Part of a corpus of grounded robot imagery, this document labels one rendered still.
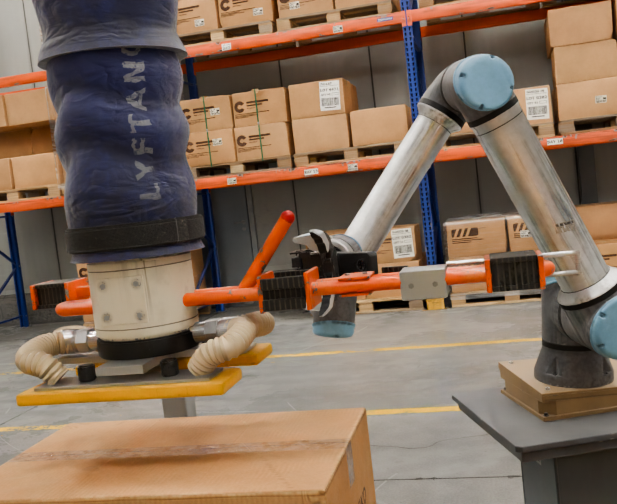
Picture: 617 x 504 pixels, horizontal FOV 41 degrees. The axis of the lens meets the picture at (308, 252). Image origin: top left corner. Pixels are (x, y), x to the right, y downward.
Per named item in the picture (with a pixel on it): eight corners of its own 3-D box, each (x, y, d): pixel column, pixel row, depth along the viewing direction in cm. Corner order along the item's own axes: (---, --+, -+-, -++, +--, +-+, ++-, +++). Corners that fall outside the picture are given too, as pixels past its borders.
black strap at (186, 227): (40, 258, 127) (36, 233, 127) (107, 245, 150) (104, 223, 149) (176, 245, 122) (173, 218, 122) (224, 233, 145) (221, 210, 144)
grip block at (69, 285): (32, 310, 165) (29, 286, 165) (54, 303, 173) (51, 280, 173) (70, 307, 163) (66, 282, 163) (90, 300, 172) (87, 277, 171)
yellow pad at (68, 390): (16, 407, 127) (11, 376, 127) (49, 390, 137) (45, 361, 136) (223, 396, 120) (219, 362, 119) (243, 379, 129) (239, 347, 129)
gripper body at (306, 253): (293, 292, 153) (307, 283, 165) (338, 288, 151) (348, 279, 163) (288, 251, 153) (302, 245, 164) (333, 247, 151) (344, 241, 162)
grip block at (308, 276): (258, 315, 127) (254, 277, 127) (274, 304, 137) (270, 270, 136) (310, 310, 125) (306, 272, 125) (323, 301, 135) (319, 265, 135)
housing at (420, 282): (401, 301, 124) (398, 272, 124) (405, 295, 131) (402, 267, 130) (447, 298, 122) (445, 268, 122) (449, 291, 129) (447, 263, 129)
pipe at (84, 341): (19, 381, 129) (14, 346, 128) (93, 348, 153) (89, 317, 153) (225, 368, 121) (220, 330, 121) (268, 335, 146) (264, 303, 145)
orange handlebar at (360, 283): (-7, 327, 139) (-10, 306, 139) (79, 299, 169) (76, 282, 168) (558, 282, 119) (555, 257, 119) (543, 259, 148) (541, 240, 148)
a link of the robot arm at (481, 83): (632, 322, 194) (480, 44, 181) (674, 340, 177) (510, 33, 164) (578, 357, 193) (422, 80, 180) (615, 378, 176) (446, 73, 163)
